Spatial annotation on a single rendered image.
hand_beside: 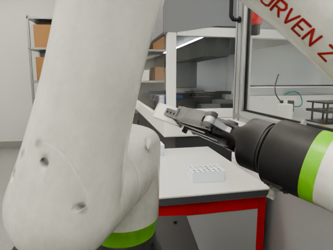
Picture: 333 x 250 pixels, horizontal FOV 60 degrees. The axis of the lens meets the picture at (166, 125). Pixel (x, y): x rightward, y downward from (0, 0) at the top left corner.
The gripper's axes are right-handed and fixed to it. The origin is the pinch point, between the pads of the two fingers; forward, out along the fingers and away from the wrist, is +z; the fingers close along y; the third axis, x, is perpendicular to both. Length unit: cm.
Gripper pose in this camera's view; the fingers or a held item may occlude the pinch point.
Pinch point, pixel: (169, 114)
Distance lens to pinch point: 54.2
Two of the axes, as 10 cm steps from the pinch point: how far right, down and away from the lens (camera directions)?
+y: 5.6, 3.9, 7.3
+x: 4.6, -8.8, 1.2
